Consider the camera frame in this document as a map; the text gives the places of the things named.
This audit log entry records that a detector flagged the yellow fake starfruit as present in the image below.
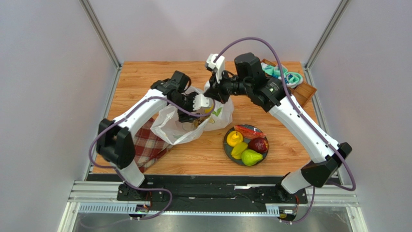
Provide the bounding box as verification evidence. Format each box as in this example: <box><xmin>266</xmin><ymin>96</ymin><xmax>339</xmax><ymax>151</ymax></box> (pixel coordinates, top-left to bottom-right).
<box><xmin>231</xmin><ymin>142</ymin><xmax>248</xmax><ymax>160</ymax></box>

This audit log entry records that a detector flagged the dark red fake fruit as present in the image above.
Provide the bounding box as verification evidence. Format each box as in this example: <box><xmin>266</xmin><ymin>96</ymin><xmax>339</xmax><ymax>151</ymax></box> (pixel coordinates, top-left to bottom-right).
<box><xmin>248</xmin><ymin>138</ymin><xmax>269</xmax><ymax>154</ymax></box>

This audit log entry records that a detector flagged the brown fake longan bunch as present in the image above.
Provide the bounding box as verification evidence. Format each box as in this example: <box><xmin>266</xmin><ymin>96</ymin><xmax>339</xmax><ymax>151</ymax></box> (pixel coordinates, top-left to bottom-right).
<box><xmin>193</xmin><ymin>116</ymin><xmax>210</xmax><ymax>128</ymax></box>

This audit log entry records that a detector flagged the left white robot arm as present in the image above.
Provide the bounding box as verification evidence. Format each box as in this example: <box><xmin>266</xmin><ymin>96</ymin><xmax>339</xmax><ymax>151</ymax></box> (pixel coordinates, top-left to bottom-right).
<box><xmin>91</xmin><ymin>71</ymin><xmax>212</xmax><ymax>188</ymax></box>

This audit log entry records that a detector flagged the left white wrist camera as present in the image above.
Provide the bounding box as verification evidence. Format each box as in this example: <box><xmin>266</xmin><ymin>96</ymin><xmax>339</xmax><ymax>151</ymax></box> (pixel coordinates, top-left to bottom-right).
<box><xmin>193</xmin><ymin>94</ymin><xmax>212</xmax><ymax>111</ymax></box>

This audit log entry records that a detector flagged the white plastic bag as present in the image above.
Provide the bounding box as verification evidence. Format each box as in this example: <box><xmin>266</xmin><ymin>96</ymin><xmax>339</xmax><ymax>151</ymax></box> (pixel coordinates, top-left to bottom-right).
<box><xmin>151</xmin><ymin>98</ymin><xmax>234</xmax><ymax>145</ymax></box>

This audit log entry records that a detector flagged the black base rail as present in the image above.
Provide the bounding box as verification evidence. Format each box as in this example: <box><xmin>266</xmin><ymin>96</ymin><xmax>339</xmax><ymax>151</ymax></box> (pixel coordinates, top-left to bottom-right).
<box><xmin>117</xmin><ymin>174</ymin><xmax>308</xmax><ymax>213</ymax></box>

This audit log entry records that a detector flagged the wooden compartment tray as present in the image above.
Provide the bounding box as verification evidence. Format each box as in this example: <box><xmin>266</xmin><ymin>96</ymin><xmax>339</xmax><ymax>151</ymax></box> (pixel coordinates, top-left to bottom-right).
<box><xmin>261</xmin><ymin>59</ymin><xmax>317</xmax><ymax>107</ymax></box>

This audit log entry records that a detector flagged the blue ceramic plate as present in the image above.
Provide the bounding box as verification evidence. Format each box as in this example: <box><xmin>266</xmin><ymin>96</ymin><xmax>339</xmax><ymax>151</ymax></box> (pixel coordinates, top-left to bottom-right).
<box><xmin>223</xmin><ymin>124</ymin><xmax>269</xmax><ymax>167</ymax></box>

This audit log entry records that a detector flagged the red plaid cloth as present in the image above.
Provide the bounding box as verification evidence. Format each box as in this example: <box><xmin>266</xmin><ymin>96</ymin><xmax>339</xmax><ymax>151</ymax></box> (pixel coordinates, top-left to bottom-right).
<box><xmin>134</xmin><ymin>118</ymin><xmax>173</xmax><ymax>173</ymax></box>

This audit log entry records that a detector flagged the green fake lime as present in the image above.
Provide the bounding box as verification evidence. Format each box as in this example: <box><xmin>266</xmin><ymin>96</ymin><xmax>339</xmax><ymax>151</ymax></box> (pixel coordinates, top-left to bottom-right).
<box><xmin>241</xmin><ymin>149</ymin><xmax>263</xmax><ymax>166</ymax></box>

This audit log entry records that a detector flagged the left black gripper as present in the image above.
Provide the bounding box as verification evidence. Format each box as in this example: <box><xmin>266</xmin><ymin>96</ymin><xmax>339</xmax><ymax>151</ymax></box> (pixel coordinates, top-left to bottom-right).
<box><xmin>171</xmin><ymin>91</ymin><xmax>201</xmax><ymax>124</ymax></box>

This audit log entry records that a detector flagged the teal white sock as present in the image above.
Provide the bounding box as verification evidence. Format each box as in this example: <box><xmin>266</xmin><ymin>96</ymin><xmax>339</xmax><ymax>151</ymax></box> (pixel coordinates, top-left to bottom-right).
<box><xmin>261</xmin><ymin>62</ymin><xmax>281</xmax><ymax>79</ymax></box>

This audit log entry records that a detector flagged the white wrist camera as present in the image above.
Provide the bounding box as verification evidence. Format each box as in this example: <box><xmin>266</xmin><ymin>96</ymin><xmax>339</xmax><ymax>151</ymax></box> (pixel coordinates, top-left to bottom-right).
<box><xmin>205</xmin><ymin>54</ymin><xmax>225</xmax><ymax>83</ymax></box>
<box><xmin>193</xmin><ymin>94</ymin><xmax>212</xmax><ymax>111</ymax></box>

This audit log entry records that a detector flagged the blue white sock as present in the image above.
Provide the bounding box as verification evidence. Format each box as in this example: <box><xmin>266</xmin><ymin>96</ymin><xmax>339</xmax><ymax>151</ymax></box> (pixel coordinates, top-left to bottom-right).
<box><xmin>285</xmin><ymin>72</ymin><xmax>303</xmax><ymax>88</ymax></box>

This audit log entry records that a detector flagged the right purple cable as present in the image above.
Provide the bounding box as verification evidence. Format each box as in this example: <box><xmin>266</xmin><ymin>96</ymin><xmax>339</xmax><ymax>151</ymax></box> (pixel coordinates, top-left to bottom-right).
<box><xmin>212</xmin><ymin>36</ymin><xmax>357</xmax><ymax>224</ymax></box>

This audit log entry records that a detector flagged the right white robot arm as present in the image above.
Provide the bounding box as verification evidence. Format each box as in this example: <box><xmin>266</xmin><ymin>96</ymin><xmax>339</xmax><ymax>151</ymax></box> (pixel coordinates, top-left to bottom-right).
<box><xmin>204</xmin><ymin>53</ymin><xmax>353</xmax><ymax>194</ymax></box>

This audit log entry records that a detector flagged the yellow fake pear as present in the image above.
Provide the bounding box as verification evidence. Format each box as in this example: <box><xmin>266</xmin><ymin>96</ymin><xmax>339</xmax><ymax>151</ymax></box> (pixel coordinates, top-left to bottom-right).
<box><xmin>226</xmin><ymin>130</ymin><xmax>244</xmax><ymax>147</ymax></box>

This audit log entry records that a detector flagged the red fake watermelon slice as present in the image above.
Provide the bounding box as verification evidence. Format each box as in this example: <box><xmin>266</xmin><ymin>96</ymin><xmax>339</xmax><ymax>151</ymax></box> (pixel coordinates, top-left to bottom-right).
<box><xmin>234</xmin><ymin>125</ymin><xmax>266</xmax><ymax>140</ymax></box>

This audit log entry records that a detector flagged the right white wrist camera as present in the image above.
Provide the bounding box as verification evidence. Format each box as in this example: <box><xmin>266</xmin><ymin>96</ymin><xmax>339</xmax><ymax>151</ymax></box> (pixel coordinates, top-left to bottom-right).
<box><xmin>205</xmin><ymin>54</ymin><xmax>225</xmax><ymax>83</ymax></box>

